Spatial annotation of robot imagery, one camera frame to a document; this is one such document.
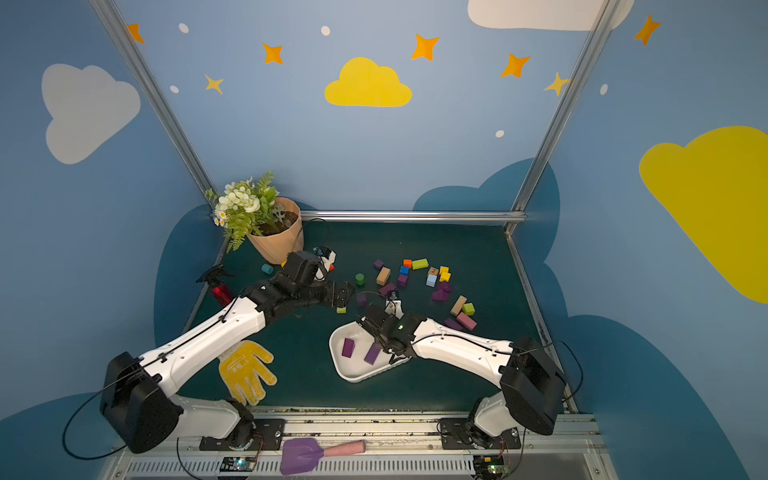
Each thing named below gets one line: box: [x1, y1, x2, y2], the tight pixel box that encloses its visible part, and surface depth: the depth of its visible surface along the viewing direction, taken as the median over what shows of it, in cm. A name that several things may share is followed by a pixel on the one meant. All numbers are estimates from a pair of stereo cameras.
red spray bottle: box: [196, 264, 236, 307], surface depth 91 cm
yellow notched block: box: [439, 266, 451, 282], surface depth 107 cm
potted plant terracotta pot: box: [205, 171, 305, 265], surface depth 92 cm
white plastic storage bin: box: [329, 321, 412, 383], surface depth 88 cm
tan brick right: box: [450, 295, 467, 317], surface depth 100 cm
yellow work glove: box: [218, 340, 277, 407], surface depth 84 cm
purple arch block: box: [432, 281, 453, 301], surface depth 103 cm
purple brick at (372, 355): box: [364, 343, 381, 365], surface depth 89 cm
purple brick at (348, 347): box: [341, 337, 356, 358], surface depth 90 cm
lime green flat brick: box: [412, 258, 429, 270], surface depth 112 cm
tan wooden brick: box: [376, 266, 391, 286], surface depth 106 cm
